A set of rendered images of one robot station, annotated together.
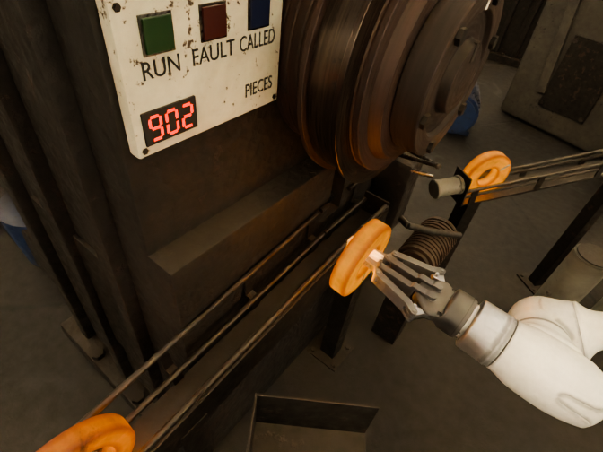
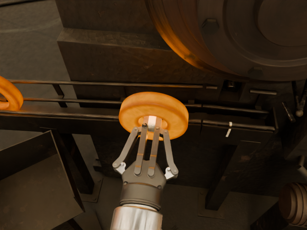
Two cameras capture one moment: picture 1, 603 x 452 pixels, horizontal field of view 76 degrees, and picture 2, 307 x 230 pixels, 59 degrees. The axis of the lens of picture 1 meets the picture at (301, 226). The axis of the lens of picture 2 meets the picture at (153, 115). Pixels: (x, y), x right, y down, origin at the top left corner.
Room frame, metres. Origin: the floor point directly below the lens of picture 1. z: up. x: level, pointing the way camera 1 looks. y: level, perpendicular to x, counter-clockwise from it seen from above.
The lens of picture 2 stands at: (0.35, -0.43, 1.32)
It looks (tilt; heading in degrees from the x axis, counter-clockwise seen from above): 54 degrees down; 64
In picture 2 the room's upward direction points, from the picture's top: straight up
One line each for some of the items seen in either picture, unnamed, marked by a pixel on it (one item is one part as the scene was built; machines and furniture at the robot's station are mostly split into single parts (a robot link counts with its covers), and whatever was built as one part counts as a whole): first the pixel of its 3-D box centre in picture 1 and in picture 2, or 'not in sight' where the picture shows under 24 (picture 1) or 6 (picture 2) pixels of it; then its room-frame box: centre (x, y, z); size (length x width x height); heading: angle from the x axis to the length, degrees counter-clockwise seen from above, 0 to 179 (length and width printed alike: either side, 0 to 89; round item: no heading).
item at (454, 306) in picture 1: (441, 303); (143, 184); (0.41, -0.25, 0.84); 0.09 x 0.08 x 0.07; 57
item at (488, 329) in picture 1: (483, 330); (137, 226); (0.37, -0.31, 0.83); 0.09 x 0.06 x 0.09; 147
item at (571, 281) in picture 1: (552, 301); not in sight; (0.95, -0.96, 0.26); 0.12 x 0.12 x 0.52
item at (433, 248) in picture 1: (409, 284); (293, 223); (0.93, -0.42, 0.27); 0.22 x 0.13 x 0.53; 147
